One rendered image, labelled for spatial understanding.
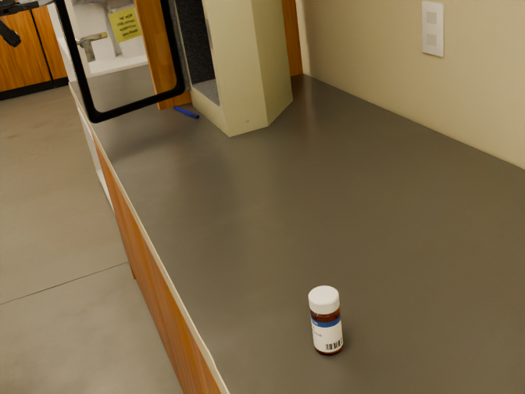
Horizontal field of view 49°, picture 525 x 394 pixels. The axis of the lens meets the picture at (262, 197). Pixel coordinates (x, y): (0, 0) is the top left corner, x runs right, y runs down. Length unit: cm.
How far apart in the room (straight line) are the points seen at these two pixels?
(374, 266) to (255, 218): 27
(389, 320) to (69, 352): 180
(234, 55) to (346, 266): 69
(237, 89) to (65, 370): 137
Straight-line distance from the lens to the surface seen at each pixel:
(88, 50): 157
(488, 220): 103
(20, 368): 249
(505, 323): 82
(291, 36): 190
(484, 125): 131
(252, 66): 145
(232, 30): 142
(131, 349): 235
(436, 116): 143
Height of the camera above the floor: 146
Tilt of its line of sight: 27 degrees down
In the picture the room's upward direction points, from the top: 9 degrees counter-clockwise
